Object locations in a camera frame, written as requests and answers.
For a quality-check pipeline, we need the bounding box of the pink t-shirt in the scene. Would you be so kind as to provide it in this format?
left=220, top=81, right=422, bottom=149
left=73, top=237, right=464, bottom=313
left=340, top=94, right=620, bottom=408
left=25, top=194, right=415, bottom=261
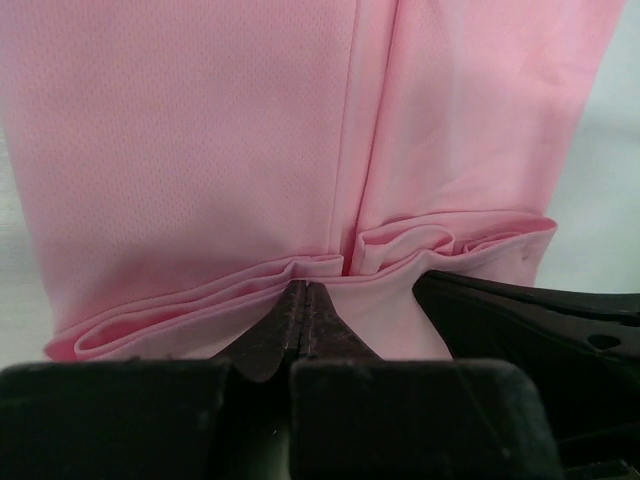
left=1, top=1, right=623, bottom=362

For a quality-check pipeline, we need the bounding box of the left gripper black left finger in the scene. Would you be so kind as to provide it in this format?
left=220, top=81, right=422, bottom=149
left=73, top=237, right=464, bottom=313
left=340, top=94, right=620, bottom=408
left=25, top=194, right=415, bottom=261
left=1, top=281, right=306, bottom=479

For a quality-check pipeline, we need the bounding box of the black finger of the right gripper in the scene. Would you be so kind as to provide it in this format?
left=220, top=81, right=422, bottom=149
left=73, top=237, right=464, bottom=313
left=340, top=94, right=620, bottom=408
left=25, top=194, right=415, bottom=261
left=413, top=271, right=639, bottom=460

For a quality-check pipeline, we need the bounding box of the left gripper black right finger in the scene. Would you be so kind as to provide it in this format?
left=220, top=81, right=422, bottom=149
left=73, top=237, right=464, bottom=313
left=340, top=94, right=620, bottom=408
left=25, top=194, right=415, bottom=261
left=289, top=283, right=563, bottom=479

